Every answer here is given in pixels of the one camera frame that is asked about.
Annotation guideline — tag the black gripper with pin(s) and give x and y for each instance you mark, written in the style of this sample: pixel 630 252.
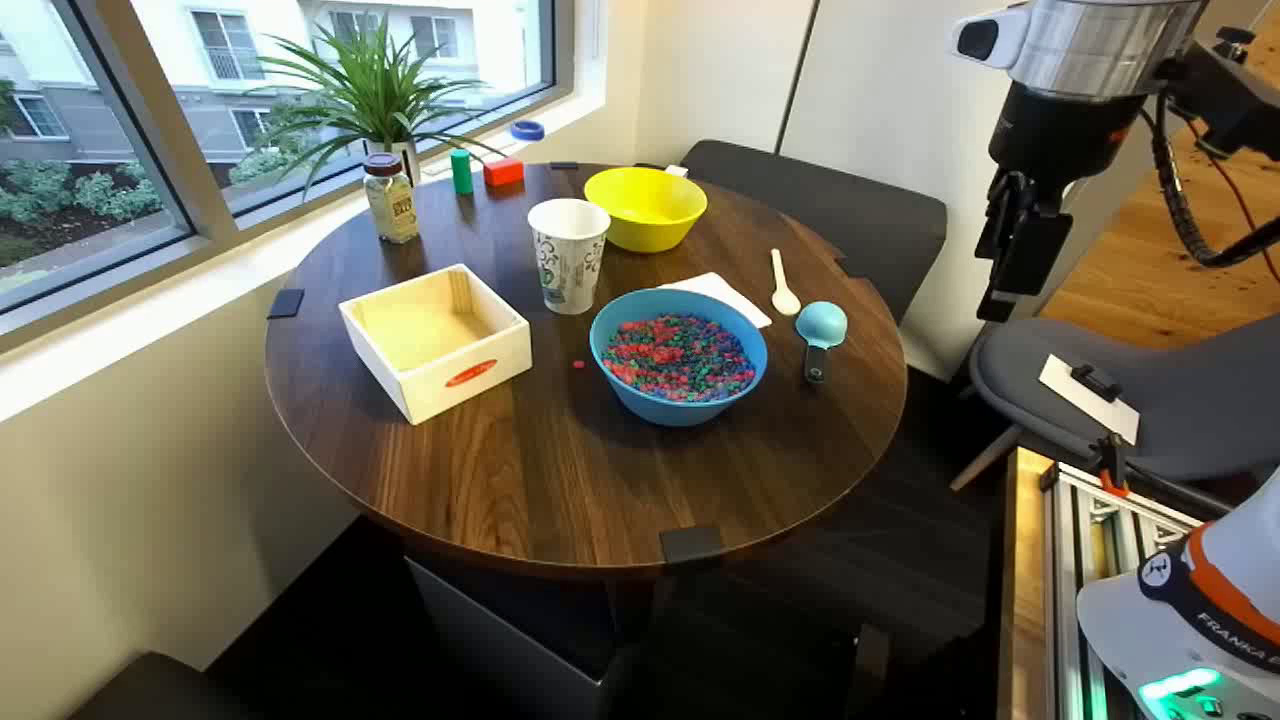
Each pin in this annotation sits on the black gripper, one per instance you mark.
pixel 1060 132

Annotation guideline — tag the blue plastic scoop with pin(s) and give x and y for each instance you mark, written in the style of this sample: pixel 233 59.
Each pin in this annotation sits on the blue plastic scoop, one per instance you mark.
pixel 820 325

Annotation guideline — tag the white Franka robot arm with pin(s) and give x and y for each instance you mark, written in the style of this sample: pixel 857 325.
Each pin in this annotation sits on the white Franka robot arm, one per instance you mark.
pixel 1093 43

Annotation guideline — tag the white card with clip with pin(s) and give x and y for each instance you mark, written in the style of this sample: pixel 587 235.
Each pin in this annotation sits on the white card with clip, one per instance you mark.
pixel 1084 397

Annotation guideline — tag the dark grey chair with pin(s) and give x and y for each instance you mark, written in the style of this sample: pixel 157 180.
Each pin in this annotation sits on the dark grey chair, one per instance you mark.
pixel 855 213

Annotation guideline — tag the white plastic spoon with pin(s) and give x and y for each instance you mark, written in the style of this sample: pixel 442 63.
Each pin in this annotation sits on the white plastic spoon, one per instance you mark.
pixel 785 296

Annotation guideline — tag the white paper napkin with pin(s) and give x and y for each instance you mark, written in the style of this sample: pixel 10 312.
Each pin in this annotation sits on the white paper napkin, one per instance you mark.
pixel 727 292

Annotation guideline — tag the small yellow white carton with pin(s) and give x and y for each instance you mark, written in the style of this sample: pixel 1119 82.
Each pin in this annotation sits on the small yellow white carton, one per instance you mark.
pixel 677 169

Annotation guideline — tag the colourful beads heap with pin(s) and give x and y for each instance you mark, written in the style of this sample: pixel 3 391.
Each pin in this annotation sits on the colourful beads heap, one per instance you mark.
pixel 680 356

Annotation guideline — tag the yellow bowl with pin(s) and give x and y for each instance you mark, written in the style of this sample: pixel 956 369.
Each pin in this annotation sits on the yellow bowl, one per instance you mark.
pixel 647 213

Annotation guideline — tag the blue bowl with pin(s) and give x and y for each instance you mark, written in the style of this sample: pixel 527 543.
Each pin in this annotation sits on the blue bowl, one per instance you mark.
pixel 626 386

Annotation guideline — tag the black tape patch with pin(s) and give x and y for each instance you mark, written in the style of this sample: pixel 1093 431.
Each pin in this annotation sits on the black tape patch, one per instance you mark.
pixel 287 301
pixel 691 547

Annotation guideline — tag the patterned white paper cup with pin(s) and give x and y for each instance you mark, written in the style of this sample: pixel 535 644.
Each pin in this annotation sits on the patterned white paper cup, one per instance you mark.
pixel 569 262

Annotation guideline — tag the blue lid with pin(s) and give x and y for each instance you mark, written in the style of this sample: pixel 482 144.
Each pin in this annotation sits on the blue lid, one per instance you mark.
pixel 530 129

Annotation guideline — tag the red block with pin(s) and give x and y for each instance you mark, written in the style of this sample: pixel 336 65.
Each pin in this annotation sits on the red block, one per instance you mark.
pixel 504 173

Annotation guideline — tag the green block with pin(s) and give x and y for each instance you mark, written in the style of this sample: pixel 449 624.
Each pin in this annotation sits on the green block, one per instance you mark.
pixel 463 173

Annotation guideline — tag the white wooden box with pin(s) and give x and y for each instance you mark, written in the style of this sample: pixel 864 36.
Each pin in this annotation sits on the white wooden box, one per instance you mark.
pixel 446 373

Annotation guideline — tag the labelled glass jar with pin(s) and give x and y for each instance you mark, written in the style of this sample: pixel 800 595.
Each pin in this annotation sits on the labelled glass jar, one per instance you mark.
pixel 393 207

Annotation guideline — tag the green potted plant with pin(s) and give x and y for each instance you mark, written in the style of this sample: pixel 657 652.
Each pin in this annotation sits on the green potted plant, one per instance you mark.
pixel 361 85

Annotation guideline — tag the dark seat cushion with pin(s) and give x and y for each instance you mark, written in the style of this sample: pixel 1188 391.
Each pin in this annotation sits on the dark seat cushion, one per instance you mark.
pixel 160 689

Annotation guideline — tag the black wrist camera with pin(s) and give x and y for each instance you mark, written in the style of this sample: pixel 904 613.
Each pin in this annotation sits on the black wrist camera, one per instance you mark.
pixel 1223 101

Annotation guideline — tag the aluminium frame stand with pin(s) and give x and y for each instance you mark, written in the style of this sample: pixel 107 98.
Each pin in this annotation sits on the aluminium frame stand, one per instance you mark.
pixel 1053 572

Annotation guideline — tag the dark table pedestal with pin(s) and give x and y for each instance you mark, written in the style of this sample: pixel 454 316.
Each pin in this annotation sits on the dark table pedestal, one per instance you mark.
pixel 504 640

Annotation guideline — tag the window with grey frame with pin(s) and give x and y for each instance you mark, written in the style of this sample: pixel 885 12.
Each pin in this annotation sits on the window with grey frame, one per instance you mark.
pixel 144 144

